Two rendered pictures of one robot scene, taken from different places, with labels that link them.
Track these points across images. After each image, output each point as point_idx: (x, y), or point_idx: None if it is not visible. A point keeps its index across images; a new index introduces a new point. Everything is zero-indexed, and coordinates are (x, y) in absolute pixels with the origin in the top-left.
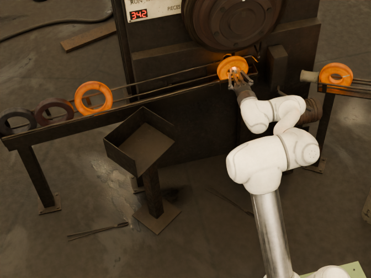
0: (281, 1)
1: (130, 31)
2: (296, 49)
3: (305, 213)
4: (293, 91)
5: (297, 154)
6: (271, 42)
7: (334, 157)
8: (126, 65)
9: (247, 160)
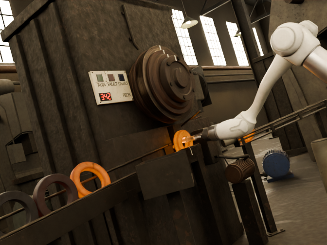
0: None
1: (100, 116)
2: None
3: (312, 242)
4: (219, 179)
5: (307, 23)
6: (191, 129)
7: (277, 225)
8: None
9: (290, 23)
